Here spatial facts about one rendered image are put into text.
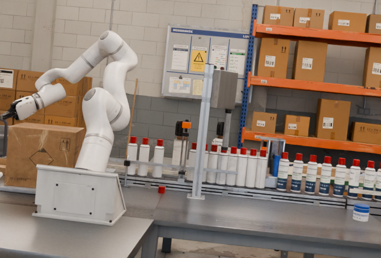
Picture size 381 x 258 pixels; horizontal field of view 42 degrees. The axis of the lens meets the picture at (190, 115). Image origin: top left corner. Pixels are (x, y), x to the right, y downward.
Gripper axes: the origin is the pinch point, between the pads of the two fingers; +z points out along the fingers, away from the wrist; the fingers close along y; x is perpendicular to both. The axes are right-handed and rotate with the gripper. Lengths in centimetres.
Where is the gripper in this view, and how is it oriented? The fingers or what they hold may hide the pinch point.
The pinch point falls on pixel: (5, 115)
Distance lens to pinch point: 258.2
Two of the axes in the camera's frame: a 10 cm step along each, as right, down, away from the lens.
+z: -7.8, 4.3, -4.6
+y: -0.2, 7.1, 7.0
